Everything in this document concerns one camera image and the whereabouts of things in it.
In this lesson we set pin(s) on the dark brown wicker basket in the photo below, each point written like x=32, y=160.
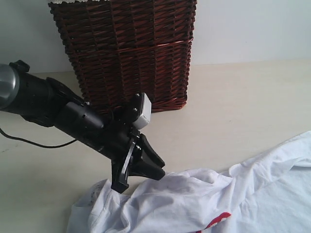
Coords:
x=118, y=48

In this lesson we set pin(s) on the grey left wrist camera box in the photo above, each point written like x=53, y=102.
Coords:
x=138, y=111

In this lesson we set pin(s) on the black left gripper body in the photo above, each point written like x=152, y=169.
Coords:
x=118, y=138

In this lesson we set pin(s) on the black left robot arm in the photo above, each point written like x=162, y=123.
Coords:
x=49, y=103

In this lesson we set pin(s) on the white shirt with red trim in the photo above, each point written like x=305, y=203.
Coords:
x=269, y=193

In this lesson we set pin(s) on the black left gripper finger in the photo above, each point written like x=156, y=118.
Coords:
x=150, y=152
x=147, y=171

